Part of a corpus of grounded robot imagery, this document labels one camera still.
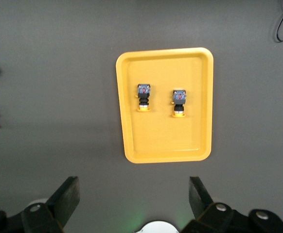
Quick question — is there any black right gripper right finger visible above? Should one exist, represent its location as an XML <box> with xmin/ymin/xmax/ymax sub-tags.
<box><xmin>180</xmin><ymin>176</ymin><xmax>283</xmax><ymax>233</ymax></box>

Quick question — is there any yellow push button switch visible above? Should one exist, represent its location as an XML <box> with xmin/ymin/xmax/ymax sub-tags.
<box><xmin>172</xmin><ymin>89</ymin><xmax>188</xmax><ymax>119</ymax></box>
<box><xmin>135</xmin><ymin>83</ymin><xmax>152</xmax><ymax>113</ymax></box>

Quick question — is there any yellow plastic tray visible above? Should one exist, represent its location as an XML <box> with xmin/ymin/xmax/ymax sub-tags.
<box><xmin>116</xmin><ymin>47</ymin><xmax>215</xmax><ymax>164</ymax></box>

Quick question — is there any dark grey table cloth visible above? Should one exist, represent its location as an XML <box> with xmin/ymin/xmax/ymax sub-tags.
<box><xmin>0</xmin><ymin>0</ymin><xmax>283</xmax><ymax>233</ymax></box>

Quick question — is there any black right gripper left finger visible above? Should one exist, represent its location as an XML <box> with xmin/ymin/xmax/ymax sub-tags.
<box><xmin>0</xmin><ymin>176</ymin><xmax>81</xmax><ymax>233</ymax></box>

